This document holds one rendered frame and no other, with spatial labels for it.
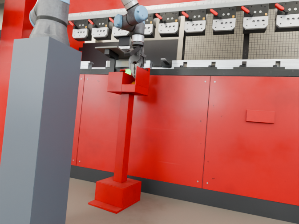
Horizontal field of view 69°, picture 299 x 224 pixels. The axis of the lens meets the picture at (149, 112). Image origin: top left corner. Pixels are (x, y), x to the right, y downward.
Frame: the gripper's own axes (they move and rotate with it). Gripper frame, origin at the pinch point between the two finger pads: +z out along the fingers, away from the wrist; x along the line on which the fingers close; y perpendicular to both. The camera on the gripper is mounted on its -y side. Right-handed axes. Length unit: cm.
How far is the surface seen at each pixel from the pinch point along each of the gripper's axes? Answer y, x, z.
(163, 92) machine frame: 26.3, -8.1, 8.2
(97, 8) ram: 33, 61, -64
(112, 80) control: -6.2, 11.5, 3.1
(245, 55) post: 125, -51, -36
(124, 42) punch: 38, 35, -33
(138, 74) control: -3.5, -4.8, -0.6
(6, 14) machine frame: 0, 137, -57
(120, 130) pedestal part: -3.8, 6.2, 33.6
